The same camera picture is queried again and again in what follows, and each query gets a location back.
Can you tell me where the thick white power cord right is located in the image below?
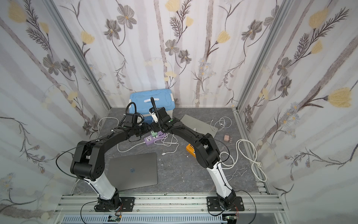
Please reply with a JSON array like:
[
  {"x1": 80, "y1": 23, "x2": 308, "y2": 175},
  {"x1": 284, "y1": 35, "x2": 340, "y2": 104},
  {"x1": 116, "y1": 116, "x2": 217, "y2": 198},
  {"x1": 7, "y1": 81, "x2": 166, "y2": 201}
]
[{"x1": 219, "y1": 139, "x2": 268, "y2": 183}]

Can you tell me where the dark grey laptop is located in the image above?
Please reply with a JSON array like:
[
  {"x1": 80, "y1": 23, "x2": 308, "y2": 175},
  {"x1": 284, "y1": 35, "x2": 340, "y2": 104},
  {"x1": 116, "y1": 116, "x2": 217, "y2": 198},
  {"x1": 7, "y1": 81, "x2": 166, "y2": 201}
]
[{"x1": 106, "y1": 153, "x2": 158, "y2": 191}]

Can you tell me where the purple power strip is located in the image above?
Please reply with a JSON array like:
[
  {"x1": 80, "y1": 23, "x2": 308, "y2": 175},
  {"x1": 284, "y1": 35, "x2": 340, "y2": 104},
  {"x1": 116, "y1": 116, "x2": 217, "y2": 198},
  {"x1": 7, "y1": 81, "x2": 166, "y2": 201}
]
[{"x1": 144, "y1": 131, "x2": 166, "y2": 146}]

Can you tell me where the blue lid storage box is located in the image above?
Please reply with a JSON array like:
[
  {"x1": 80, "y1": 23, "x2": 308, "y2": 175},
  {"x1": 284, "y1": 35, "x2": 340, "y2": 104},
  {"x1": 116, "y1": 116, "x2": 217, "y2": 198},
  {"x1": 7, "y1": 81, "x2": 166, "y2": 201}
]
[{"x1": 129, "y1": 89, "x2": 176, "y2": 117}]

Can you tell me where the white charging cable grey laptop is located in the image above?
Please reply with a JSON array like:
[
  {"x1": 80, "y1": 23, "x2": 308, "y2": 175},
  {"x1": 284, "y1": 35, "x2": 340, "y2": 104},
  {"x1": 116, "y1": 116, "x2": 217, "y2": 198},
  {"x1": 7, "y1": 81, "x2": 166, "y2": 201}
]
[{"x1": 153, "y1": 134, "x2": 180, "y2": 155}]

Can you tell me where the metal wire hook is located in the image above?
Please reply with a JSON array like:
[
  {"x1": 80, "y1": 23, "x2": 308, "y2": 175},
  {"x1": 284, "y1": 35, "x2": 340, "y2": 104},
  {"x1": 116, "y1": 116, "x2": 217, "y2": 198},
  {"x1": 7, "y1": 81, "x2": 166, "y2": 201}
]
[{"x1": 226, "y1": 167, "x2": 249, "y2": 181}]

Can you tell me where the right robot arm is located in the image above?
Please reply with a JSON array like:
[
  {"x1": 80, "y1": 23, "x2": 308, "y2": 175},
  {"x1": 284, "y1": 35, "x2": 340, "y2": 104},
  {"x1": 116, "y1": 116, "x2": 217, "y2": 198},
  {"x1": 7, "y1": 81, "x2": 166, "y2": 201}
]
[{"x1": 149, "y1": 97, "x2": 236, "y2": 210}]

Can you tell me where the white charging cable silver laptop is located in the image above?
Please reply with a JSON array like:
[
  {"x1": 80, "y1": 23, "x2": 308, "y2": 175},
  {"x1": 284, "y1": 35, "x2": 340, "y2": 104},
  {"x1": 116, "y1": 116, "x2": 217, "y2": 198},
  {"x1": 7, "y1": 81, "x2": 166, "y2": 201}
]
[{"x1": 210, "y1": 116, "x2": 233, "y2": 132}]

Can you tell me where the aluminium rail frame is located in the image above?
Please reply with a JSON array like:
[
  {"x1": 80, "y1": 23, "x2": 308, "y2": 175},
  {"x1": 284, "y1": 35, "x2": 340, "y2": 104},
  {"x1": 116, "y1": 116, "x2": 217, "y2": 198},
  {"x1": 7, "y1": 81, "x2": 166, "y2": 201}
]
[{"x1": 50, "y1": 192, "x2": 289, "y2": 224}]

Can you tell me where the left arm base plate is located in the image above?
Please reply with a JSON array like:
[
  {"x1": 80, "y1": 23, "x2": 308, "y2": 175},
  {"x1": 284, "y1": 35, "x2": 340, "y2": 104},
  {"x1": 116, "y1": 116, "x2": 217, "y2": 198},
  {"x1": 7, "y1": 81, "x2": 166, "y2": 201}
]
[{"x1": 94, "y1": 196, "x2": 135, "y2": 212}]

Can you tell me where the green charger adapter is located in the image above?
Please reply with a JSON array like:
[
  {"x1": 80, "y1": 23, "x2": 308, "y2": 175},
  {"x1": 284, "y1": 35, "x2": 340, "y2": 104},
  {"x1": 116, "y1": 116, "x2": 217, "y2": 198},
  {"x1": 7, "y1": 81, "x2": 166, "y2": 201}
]
[{"x1": 151, "y1": 131, "x2": 158, "y2": 137}]

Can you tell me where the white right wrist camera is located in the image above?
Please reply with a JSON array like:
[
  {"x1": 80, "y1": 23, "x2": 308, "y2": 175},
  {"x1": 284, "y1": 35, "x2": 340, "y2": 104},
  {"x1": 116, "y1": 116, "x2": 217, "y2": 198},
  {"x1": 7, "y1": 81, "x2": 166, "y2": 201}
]
[{"x1": 149, "y1": 108, "x2": 158, "y2": 123}]

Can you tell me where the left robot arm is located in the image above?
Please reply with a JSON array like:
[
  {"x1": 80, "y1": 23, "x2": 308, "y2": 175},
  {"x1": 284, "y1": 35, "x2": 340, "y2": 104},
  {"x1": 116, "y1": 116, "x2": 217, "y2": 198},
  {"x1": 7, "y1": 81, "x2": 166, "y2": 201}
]
[{"x1": 70, "y1": 102, "x2": 149, "y2": 212}]

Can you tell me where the white slotted cable duct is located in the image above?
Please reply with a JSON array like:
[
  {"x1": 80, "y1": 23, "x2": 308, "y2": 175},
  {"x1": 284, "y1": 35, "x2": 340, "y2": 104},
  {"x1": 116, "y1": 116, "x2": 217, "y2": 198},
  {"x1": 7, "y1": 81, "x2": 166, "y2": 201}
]
[{"x1": 59, "y1": 214, "x2": 227, "y2": 224}]

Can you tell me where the orange power strip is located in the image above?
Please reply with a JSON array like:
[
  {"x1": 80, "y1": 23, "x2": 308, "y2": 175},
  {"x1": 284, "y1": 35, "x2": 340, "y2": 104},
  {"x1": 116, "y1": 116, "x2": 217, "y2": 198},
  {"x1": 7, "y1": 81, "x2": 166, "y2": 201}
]
[{"x1": 186, "y1": 144, "x2": 196, "y2": 158}]

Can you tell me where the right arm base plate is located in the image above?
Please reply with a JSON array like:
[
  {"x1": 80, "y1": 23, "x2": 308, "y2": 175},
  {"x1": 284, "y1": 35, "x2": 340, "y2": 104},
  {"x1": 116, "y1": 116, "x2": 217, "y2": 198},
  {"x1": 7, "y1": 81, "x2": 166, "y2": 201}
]
[{"x1": 206, "y1": 197, "x2": 245, "y2": 212}]

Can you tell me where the pink charger adapter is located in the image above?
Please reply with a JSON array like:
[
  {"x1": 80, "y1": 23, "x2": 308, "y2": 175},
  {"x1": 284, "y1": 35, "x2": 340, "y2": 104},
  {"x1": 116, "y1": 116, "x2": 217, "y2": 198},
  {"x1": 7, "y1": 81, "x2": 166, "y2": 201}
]
[{"x1": 224, "y1": 135, "x2": 232, "y2": 142}]

